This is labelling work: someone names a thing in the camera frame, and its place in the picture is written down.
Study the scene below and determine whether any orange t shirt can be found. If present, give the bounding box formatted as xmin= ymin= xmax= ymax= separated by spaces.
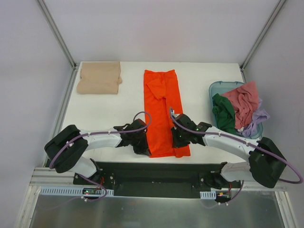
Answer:
xmin=143 ymin=70 xmax=190 ymax=158

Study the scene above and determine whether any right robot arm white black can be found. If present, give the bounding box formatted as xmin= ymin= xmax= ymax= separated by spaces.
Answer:
xmin=171 ymin=114 xmax=286 ymax=189

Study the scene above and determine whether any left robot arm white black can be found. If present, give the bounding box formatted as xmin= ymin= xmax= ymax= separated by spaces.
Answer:
xmin=44 ymin=119 xmax=151 ymax=185

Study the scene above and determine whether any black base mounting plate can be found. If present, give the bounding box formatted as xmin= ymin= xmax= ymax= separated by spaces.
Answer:
xmin=73 ymin=162 xmax=240 ymax=199

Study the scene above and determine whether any green t shirt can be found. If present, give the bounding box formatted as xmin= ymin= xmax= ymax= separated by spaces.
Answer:
xmin=212 ymin=94 xmax=239 ymax=136

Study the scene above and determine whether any teal plastic basket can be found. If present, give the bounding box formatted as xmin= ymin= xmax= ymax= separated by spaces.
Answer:
xmin=208 ymin=81 xmax=264 ymax=140

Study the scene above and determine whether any folded beige t shirt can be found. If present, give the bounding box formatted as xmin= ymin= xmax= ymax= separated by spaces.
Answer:
xmin=76 ymin=62 xmax=122 ymax=95

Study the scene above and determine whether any pink t shirt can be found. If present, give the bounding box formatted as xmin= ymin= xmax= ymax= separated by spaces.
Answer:
xmin=222 ymin=81 xmax=259 ymax=130

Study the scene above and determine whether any lavender t shirt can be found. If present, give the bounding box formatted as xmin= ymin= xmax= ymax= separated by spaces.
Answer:
xmin=237 ymin=98 xmax=270 ymax=139

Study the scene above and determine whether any right white cable duct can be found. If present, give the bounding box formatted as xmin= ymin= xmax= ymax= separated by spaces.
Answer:
xmin=199 ymin=190 xmax=217 ymax=200

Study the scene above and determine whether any front aluminium frame rail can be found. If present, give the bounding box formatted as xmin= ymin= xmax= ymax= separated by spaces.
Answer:
xmin=29 ymin=167 xmax=287 ymax=191

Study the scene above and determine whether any left aluminium frame post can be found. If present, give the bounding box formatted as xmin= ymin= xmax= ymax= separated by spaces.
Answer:
xmin=36 ymin=0 xmax=77 ymax=69

